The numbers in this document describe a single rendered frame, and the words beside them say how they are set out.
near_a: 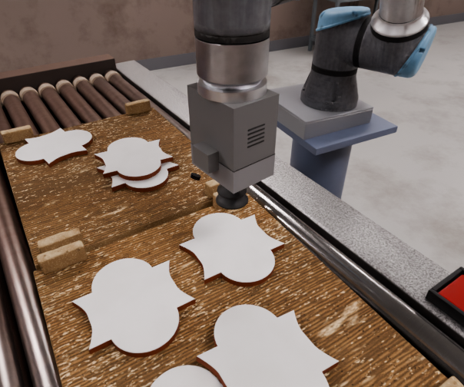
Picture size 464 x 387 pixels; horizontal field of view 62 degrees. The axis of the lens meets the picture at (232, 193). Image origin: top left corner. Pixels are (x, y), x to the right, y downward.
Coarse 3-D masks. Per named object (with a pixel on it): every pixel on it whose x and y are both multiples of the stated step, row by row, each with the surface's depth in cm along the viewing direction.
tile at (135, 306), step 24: (120, 264) 52; (144, 264) 52; (168, 264) 52; (96, 288) 49; (120, 288) 49; (144, 288) 49; (168, 288) 49; (96, 312) 46; (120, 312) 46; (144, 312) 46; (168, 312) 46; (96, 336) 44; (120, 336) 44; (144, 336) 44; (168, 336) 44
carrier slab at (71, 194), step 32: (64, 128) 87; (96, 128) 87; (128, 128) 87; (160, 128) 87; (64, 160) 76; (96, 160) 76; (32, 192) 67; (64, 192) 67; (96, 192) 67; (128, 192) 67; (160, 192) 67; (192, 192) 67; (32, 224) 60; (64, 224) 60; (96, 224) 60; (128, 224) 60; (160, 224) 62; (32, 256) 55
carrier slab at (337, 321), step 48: (144, 240) 58; (288, 240) 58; (48, 288) 50; (192, 288) 50; (240, 288) 50; (288, 288) 50; (336, 288) 50; (192, 336) 45; (336, 336) 45; (384, 336) 45; (96, 384) 40; (144, 384) 40; (336, 384) 40; (384, 384) 40; (432, 384) 40
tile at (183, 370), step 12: (168, 372) 40; (180, 372) 40; (192, 372) 40; (204, 372) 40; (156, 384) 39; (168, 384) 39; (180, 384) 39; (192, 384) 39; (204, 384) 39; (216, 384) 39
